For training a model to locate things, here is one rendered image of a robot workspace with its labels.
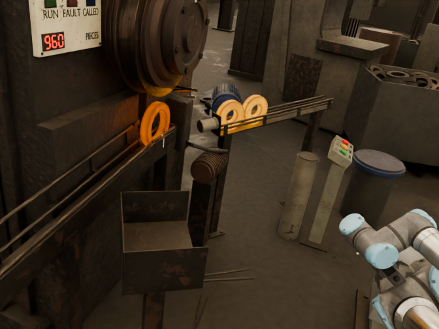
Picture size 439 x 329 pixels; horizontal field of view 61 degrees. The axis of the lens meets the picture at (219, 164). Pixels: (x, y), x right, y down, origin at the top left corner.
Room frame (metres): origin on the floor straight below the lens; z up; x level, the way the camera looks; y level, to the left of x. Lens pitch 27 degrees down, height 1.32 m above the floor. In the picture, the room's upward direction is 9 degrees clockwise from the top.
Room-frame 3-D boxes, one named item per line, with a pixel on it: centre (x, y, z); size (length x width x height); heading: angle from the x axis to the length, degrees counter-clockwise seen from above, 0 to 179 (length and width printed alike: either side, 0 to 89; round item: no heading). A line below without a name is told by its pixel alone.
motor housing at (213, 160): (1.65, 0.05, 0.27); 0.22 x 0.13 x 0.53; 163
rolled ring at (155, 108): (1.38, 0.27, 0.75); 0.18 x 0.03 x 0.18; 163
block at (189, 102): (1.61, 0.22, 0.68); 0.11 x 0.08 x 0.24; 73
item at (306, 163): (1.83, -0.46, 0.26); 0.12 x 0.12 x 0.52
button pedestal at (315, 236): (1.82, -0.63, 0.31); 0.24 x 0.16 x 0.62; 163
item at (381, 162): (2.14, -0.97, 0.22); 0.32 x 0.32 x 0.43
